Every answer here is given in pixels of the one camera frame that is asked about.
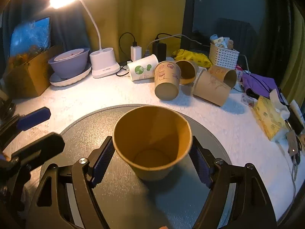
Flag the brown paper cup lying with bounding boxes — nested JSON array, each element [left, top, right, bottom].
[[192, 70, 231, 106]]

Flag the purple bowl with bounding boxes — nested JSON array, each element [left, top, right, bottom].
[[48, 48, 90, 79]]

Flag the purple cloth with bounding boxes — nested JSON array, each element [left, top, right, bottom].
[[241, 72, 283, 102]]

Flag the yellow curtain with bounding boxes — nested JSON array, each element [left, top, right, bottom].
[[280, 4, 304, 106], [83, 0, 186, 62]]

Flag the black power adapter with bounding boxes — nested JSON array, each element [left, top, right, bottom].
[[152, 41, 166, 62]]

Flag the white paper cup green print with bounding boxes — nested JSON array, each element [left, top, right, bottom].
[[127, 54, 159, 81]]

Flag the round grey placemat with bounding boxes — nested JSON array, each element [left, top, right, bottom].
[[39, 103, 233, 229]]

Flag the white charger plug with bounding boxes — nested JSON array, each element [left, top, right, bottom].
[[130, 46, 142, 61]]

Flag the yellow curtain left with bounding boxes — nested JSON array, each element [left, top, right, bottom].
[[83, 0, 186, 62]]

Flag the brown cardboard box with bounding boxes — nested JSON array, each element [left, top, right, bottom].
[[4, 45, 63, 99]]

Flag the yellow curtain right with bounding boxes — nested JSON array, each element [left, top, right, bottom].
[[280, 4, 304, 106]]

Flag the car key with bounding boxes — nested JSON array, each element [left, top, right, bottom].
[[291, 152, 300, 175]]

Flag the yellow snack bag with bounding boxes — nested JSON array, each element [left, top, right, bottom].
[[172, 49, 212, 68]]

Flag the brown paper cup with drawings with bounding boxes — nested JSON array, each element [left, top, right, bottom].
[[154, 61, 181, 101]]

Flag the white plate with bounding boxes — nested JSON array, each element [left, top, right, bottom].
[[49, 63, 92, 87]]

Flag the white lattice basket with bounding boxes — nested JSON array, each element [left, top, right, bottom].
[[209, 44, 239, 70]]

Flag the blue picture screen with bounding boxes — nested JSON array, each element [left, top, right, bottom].
[[9, 17, 51, 57]]

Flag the small device with red led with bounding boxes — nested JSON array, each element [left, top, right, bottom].
[[286, 130, 299, 157]]

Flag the white desk lamp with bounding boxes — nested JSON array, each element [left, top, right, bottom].
[[50, 0, 120, 79]]

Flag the yellow tissue pack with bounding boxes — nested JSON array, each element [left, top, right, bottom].
[[253, 96, 288, 142]]

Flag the brown paper cup open end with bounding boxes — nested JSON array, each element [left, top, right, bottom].
[[176, 60, 198, 85]]

